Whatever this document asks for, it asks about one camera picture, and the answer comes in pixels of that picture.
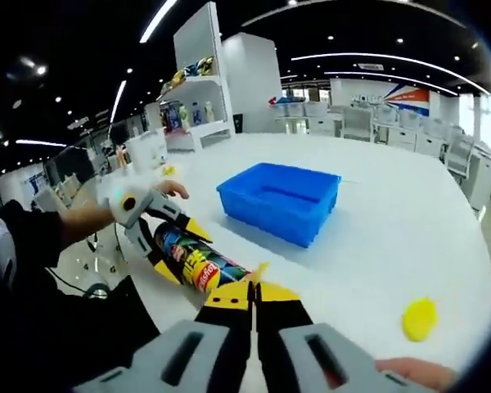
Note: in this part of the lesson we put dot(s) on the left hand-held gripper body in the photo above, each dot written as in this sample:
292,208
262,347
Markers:
129,202

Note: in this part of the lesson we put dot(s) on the person's left hand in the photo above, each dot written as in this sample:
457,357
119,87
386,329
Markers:
174,188

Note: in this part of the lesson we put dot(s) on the white display shelf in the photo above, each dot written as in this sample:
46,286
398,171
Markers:
196,41

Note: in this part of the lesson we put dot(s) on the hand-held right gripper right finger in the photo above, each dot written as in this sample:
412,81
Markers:
352,368

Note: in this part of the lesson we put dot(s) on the person's black clothing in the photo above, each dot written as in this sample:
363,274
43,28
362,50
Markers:
32,319

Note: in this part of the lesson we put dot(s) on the tall printed chip container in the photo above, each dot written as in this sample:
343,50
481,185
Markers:
196,258

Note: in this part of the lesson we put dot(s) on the white mesh office chair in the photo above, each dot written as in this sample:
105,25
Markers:
357,123
459,157

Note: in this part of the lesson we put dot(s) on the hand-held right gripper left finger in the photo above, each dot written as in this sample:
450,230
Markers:
159,360

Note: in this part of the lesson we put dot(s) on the yellow round toy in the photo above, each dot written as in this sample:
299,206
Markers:
419,321

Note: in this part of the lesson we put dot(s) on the yellow chips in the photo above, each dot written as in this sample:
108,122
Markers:
261,271

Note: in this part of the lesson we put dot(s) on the small yellow item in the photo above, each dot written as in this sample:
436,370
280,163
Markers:
168,170

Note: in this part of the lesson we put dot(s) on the ceiling air vent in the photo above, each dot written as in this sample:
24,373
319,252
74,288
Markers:
370,66

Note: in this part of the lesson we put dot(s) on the white plastic bottle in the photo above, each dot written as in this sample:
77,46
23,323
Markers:
183,114
209,111

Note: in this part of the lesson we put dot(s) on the white table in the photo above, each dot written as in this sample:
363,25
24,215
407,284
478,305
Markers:
393,245

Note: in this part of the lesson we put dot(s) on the row of colourful snack bags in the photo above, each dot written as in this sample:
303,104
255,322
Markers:
192,71

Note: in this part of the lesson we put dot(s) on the blue plastic box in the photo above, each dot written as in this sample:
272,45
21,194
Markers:
245,192

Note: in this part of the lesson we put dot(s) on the striped wall graphic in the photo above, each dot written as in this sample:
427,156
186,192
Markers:
409,98

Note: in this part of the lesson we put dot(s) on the person's right hand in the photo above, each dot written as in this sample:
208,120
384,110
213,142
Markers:
417,370

